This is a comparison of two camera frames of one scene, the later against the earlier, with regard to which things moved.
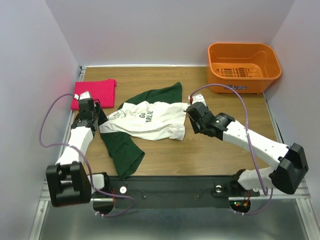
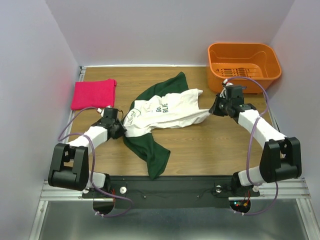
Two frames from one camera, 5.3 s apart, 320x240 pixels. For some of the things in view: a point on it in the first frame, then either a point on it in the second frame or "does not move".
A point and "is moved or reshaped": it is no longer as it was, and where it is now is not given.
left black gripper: (103, 117) → (121, 131)
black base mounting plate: (174, 192) does not move
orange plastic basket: (250, 68) does not move
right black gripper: (194, 126) → (214, 109)
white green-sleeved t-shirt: (160, 113) is moved or reshaped
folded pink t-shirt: (104, 90) does not move
